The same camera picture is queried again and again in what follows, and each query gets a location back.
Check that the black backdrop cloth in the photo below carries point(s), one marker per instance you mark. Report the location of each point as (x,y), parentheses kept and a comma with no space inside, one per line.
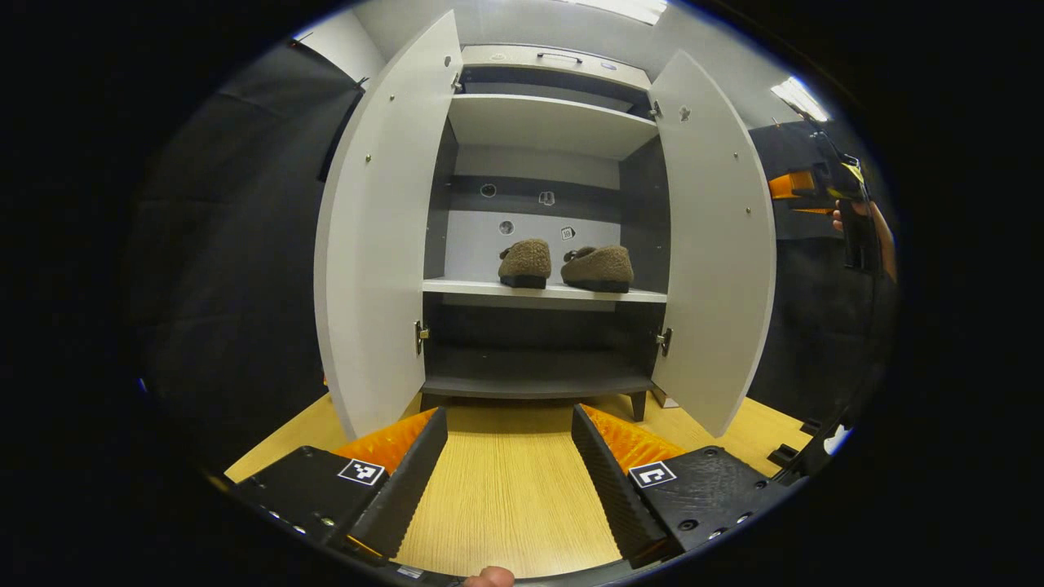
(807,326)
(228,269)

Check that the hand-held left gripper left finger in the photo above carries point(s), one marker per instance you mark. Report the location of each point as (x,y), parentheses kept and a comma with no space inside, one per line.
(408,489)

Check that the small ceiling light panel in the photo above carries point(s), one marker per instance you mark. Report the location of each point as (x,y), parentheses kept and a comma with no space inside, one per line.
(799,98)

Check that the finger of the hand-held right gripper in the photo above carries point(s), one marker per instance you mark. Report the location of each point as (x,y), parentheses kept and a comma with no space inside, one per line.
(814,211)
(791,186)

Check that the brown fuzzy shoe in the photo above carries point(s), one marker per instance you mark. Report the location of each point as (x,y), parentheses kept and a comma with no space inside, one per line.
(524,261)
(599,265)

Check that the white shoe cabinet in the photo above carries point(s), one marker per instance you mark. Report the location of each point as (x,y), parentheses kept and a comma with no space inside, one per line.
(538,122)

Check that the white shoe cabinet door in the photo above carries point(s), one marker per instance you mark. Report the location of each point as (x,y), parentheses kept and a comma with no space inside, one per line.
(375,244)
(718,244)

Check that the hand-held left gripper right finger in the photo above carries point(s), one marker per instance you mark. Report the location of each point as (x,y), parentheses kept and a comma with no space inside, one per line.
(616,489)

